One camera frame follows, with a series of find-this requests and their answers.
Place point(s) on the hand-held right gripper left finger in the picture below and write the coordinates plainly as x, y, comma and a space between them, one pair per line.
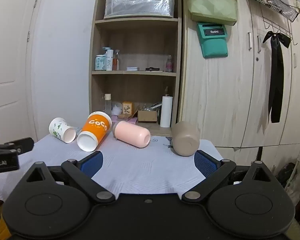
93, 163

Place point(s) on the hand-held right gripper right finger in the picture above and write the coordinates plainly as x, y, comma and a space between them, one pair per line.
205, 164

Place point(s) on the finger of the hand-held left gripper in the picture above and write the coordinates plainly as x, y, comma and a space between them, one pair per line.
21, 143

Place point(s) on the brown ceramic cup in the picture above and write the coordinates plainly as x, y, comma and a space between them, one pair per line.
185, 140

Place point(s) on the orange paper cup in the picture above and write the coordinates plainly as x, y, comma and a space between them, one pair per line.
95, 128

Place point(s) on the white floral paper cup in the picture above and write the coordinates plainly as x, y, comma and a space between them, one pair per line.
58, 128

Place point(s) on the pink plastic cup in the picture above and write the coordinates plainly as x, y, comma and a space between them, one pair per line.
130, 132

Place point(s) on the white patterned tablecloth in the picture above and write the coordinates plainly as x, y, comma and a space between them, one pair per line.
135, 165

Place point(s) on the crumpled white plastic bag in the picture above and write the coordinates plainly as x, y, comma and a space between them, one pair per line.
117, 109

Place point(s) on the clear bottle beige cap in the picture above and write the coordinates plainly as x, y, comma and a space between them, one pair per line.
108, 105

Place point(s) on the small wooden box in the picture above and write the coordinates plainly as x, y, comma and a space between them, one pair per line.
128, 108

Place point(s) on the paper towel roll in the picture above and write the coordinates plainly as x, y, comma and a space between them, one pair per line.
166, 112

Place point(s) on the cardboard box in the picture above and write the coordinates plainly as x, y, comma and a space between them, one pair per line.
147, 116

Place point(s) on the light wooden wardrobe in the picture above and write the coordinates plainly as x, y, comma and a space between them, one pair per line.
227, 92

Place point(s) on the white door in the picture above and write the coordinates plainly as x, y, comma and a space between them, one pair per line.
10, 55

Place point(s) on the dark bag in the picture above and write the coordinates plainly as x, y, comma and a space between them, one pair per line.
286, 175

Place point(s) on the teal label pump bottle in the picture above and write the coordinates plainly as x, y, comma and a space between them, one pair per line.
99, 63

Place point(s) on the white flat tin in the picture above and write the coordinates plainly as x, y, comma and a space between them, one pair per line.
132, 68

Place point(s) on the white tube bottle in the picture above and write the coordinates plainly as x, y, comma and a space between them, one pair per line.
109, 60

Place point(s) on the clear orange bottle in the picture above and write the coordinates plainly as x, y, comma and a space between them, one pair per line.
116, 61

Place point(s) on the pink glass bottle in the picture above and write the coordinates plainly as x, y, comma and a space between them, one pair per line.
169, 65

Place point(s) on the black flat case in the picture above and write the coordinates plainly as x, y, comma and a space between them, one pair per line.
153, 69

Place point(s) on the black ribbon bow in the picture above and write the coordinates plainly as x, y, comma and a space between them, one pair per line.
276, 80

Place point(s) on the teal fabric bag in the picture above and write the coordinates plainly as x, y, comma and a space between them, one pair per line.
213, 42

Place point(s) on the wooden shelf unit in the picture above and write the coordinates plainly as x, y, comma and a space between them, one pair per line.
137, 45

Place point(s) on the green fabric bag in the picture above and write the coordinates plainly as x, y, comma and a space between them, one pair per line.
212, 7

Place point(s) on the grey plastic-wrapped storage box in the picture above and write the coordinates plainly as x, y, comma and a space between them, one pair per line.
140, 3

